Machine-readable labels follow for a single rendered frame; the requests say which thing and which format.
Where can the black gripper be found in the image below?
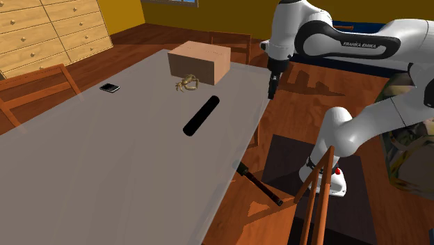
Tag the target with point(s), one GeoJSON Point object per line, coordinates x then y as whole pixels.
{"type": "Point", "coordinates": [277, 66]}

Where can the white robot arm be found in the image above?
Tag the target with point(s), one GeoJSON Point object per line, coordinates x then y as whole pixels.
{"type": "Point", "coordinates": [356, 132]}

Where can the wooden chair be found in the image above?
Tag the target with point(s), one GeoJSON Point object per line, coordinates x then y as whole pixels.
{"type": "Point", "coordinates": [40, 89]}
{"type": "Point", "coordinates": [234, 49]}
{"type": "Point", "coordinates": [320, 200]}

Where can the brown cardboard box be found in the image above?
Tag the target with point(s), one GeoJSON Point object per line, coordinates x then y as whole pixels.
{"type": "Point", "coordinates": [200, 62]}

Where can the black cylinder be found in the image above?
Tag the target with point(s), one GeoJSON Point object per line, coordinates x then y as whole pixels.
{"type": "Point", "coordinates": [201, 116]}

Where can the tan crab figure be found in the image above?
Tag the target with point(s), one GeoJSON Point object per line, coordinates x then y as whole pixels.
{"type": "Point", "coordinates": [187, 83]}

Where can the window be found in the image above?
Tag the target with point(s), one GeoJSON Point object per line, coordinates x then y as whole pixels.
{"type": "Point", "coordinates": [169, 2]}

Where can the camouflage patterned bag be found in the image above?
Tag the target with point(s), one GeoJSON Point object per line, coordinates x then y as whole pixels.
{"type": "Point", "coordinates": [412, 159]}

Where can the dark robot stand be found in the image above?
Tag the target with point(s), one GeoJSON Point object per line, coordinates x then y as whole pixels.
{"type": "Point", "coordinates": [352, 217]}

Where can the black phone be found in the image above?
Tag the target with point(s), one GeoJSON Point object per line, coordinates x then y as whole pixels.
{"type": "Point", "coordinates": [109, 88]}

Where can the grey table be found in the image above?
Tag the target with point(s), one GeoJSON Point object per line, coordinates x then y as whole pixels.
{"type": "Point", "coordinates": [101, 152]}

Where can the wooden chest of drawers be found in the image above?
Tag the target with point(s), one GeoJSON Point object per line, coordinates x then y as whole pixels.
{"type": "Point", "coordinates": [37, 30]}

